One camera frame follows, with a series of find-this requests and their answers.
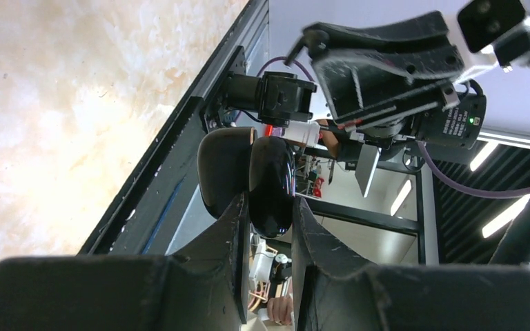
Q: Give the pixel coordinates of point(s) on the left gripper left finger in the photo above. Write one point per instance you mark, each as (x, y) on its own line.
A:
(202, 286)

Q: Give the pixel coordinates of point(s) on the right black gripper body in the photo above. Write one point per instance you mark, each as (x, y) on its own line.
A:
(373, 76)

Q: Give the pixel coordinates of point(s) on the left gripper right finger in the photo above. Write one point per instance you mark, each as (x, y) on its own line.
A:
(335, 288)

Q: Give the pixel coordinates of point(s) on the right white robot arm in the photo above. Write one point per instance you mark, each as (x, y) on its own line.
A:
(455, 127)

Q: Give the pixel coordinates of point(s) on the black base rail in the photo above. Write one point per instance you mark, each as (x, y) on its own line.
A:
(187, 196)

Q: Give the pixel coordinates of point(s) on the black earbud charging case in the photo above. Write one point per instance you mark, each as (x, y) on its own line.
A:
(251, 178)

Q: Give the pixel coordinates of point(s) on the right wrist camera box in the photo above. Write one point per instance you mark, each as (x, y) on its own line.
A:
(502, 26)

